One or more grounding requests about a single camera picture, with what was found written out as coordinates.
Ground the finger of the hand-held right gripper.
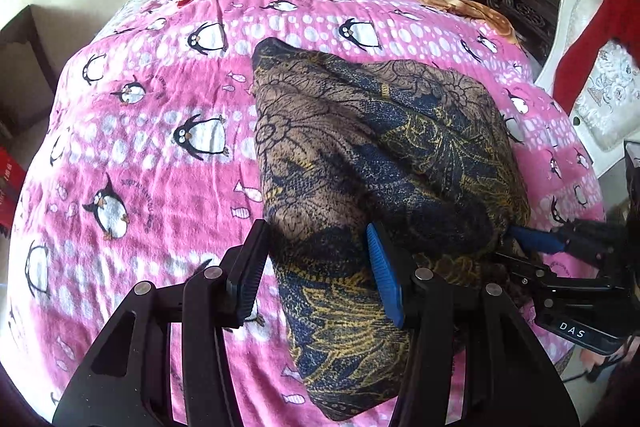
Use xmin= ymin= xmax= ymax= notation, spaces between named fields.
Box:
xmin=509 ymin=218 xmax=632 ymax=270
xmin=492 ymin=252 xmax=633 ymax=308

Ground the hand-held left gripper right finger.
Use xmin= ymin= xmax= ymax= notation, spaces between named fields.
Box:
xmin=365 ymin=224 xmax=576 ymax=427

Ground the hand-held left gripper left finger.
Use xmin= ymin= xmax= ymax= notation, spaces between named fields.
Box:
xmin=51 ymin=219 xmax=272 ymax=427

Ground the brown blue floral garment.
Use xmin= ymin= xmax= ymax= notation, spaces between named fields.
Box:
xmin=251 ymin=38 xmax=533 ymax=422

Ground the person's right hand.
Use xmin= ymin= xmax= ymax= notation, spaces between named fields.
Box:
xmin=581 ymin=346 xmax=621 ymax=372

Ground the white chair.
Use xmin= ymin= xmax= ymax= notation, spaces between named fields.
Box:
xmin=532 ymin=0 xmax=640 ymax=168

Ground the pink penguin print blanket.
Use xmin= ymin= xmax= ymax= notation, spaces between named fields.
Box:
xmin=7 ymin=0 xmax=606 ymax=423

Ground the red cloth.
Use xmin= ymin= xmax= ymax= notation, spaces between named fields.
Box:
xmin=552 ymin=0 xmax=640 ymax=108

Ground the red box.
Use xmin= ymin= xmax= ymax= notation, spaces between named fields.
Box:
xmin=0 ymin=147 xmax=26 ymax=233

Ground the dark wooden side table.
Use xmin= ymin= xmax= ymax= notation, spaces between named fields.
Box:
xmin=0 ymin=4 xmax=56 ymax=148

